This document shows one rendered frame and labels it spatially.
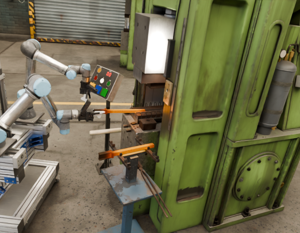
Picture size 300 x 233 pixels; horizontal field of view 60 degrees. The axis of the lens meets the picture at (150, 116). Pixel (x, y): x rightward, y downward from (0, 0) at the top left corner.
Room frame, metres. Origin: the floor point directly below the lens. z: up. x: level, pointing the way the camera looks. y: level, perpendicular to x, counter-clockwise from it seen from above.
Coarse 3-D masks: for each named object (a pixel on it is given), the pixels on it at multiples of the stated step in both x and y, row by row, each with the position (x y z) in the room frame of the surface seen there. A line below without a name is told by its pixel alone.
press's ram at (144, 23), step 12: (144, 24) 1.99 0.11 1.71; (156, 24) 1.94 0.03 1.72; (168, 24) 1.98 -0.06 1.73; (144, 36) 1.97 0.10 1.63; (156, 36) 1.94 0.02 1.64; (168, 36) 1.98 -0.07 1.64; (144, 48) 1.95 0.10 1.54; (156, 48) 1.95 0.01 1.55; (132, 60) 2.16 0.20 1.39; (144, 60) 1.93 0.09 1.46; (156, 60) 1.95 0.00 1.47; (144, 72) 1.91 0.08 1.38; (156, 72) 1.95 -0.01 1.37
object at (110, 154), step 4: (144, 144) 1.59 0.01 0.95; (148, 144) 1.59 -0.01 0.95; (152, 144) 1.60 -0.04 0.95; (128, 148) 1.51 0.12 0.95; (132, 148) 1.51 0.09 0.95; (136, 148) 1.52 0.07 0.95; (140, 148) 1.54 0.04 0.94; (144, 148) 1.56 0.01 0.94; (104, 152) 1.42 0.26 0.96; (108, 152) 1.42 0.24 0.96; (112, 152) 1.43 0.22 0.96; (116, 152) 1.45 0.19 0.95; (120, 152) 1.46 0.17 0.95; (124, 152) 1.47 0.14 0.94; (128, 152) 1.49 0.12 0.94; (100, 156) 1.39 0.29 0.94; (104, 156) 1.41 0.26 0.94; (108, 156) 1.42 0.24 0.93; (112, 156) 1.42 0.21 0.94
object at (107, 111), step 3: (105, 108) 1.94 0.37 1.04; (105, 111) 1.91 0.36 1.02; (108, 111) 1.91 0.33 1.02; (111, 111) 1.92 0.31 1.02; (114, 111) 1.93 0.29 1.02; (117, 111) 1.95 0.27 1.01; (120, 111) 1.96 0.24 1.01; (123, 111) 1.97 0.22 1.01; (126, 111) 1.98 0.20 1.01; (129, 111) 1.99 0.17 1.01; (132, 111) 2.00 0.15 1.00; (135, 111) 2.01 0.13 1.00; (138, 111) 2.02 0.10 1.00
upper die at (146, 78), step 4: (136, 68) 2.07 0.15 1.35; (136, 72) 2.07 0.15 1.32; (140, 72) 1.99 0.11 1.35; (136, 76) 2.06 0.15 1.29; (140, 76) 1.98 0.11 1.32; (144, 76) 1.97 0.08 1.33; (148, 76) 1.98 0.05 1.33; (152, 76) 2.00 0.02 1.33; (156, 76) 2.01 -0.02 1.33; (160, 76) 2.03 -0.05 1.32; (140, 80) 1.97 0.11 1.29; (144, 80) 1.97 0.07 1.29; (148, 80) 1.98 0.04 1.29; (152, 80) 2.00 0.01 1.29; (156, 80) 2.01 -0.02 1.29; (160, 80) 2.03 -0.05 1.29; (164, 80) 2.04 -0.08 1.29
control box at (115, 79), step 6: (96, 66) 2.61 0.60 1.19; (96, 72) 2.56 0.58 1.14; (102, 72) 2.52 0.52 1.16; (114, 72) 2.44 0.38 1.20; (102, 78) 2.47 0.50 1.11; (108, 78) 2.43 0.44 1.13; (114, 78) 2.39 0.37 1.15; (120, 78) 2.42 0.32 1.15; (96, 84) 2.47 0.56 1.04; (102, 84) 2.43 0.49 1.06; (114, 84) 2.36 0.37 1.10; (108, 90) 2.35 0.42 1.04; (114, 90) 2.36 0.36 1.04; (102, 96) 2.34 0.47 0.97; (108, 96) 2.31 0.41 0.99; (114, 96) 2.37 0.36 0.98
